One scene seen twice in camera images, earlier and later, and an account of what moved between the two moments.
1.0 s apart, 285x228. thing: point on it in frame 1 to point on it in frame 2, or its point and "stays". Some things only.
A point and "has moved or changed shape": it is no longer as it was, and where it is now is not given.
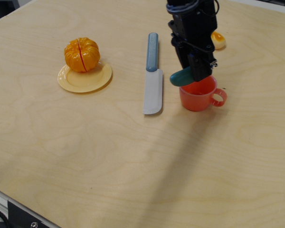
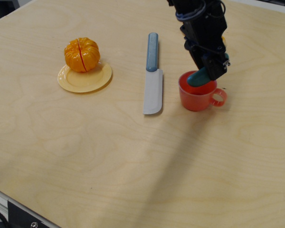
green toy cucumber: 182,77 has moved or changed shape
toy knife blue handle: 153,98 stays
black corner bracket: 19,218 stays
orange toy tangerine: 82,54 stays
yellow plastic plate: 84,81 stays
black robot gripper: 191,28 to 204,28
